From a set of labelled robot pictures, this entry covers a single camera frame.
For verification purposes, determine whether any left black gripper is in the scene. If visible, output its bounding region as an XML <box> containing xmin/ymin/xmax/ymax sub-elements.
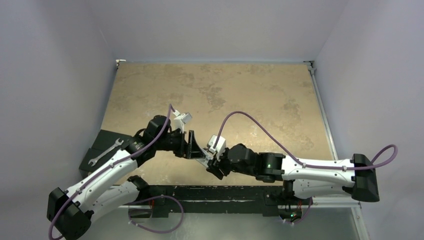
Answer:
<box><xmin>155</xmin><ymin>128</ymin><xmax>205</xmax><ymax>158</ymax></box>

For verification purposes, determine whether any white remote control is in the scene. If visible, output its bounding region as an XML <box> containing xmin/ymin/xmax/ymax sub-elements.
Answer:
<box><xmin>195</xmin><ymin>148</ymin><xmax>214</xmax><ymax>169</ymax></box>

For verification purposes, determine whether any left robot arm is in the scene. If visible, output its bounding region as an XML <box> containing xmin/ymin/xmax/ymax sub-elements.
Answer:
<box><xmin>46</xmin><ymin>113</ymin><xmax>213</xmax><ymax>240</ymax></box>

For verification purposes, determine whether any black foam block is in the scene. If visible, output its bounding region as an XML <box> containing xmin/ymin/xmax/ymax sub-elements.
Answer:
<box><xmin>78</xmin><ymin>129</ymin><xmax>131</xmax><ymax>178</ymax></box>

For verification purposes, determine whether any silver open-end wrench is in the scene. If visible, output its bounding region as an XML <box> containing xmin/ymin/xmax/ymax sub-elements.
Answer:
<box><xmin>88</xmin><ymin>138</ymin><xmax>124</xmax><ymax>167</ymax></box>

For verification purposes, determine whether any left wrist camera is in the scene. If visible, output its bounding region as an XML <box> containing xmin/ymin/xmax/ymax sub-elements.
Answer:
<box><xmin>172</xmin><ymin>109</ymin><xmax>193</xmax><ymax>133</ymax></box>

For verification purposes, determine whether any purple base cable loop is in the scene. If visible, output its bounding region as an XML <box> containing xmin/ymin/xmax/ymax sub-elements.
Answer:
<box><xmin>127</xmin><ymin>194</ymin><xmax>185</xmax><ymax>235</ymax></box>

